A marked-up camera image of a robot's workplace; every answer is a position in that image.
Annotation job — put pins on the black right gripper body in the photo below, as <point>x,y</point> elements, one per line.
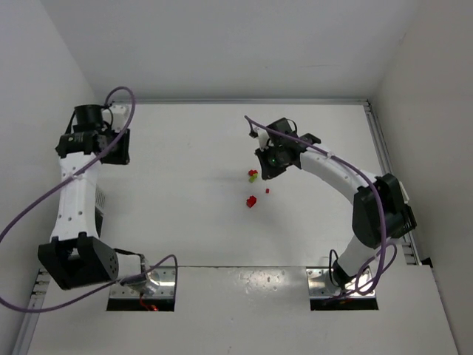
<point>272,171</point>

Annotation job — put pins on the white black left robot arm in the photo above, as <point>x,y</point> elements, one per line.
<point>76,256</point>

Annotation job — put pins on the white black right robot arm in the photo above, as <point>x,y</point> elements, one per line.
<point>381,212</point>

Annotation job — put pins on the white left slotted bin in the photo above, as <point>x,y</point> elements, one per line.
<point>100,199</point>

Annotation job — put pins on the black left slotted bin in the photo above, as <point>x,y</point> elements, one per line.
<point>98,221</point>

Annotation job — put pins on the black slotted bin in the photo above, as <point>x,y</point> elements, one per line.
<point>98,221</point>
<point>410,222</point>

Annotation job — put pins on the black right slotted bin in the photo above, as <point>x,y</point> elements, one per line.
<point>410,222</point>

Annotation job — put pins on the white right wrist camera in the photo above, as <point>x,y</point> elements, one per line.
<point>263,138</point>

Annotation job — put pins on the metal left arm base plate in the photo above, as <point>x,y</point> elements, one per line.
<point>158,285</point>

